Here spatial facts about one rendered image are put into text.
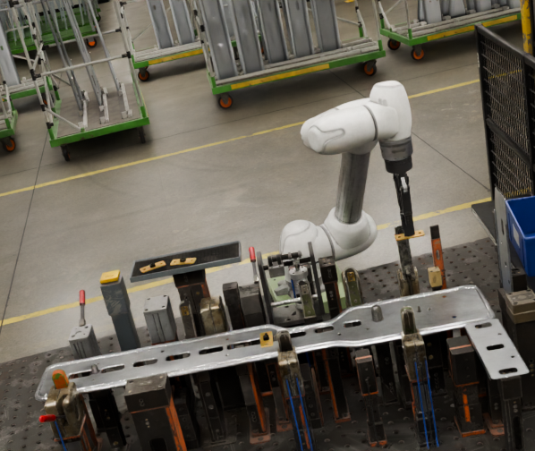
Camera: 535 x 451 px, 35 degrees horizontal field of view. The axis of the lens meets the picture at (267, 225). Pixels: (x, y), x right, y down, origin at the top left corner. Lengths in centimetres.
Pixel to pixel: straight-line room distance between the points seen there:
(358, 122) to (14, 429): 164
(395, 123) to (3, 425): 174
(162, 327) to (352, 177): 88
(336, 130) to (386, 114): 15
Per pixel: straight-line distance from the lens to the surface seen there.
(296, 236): 323
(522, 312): 250
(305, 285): 267
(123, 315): 293
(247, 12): 938
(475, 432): 259
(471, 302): 263
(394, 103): 232
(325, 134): 225
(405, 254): 269
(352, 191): 312
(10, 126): 962
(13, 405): 330
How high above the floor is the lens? 229
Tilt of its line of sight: 22 degrees down
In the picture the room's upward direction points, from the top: 12 degrees counter-clockwise
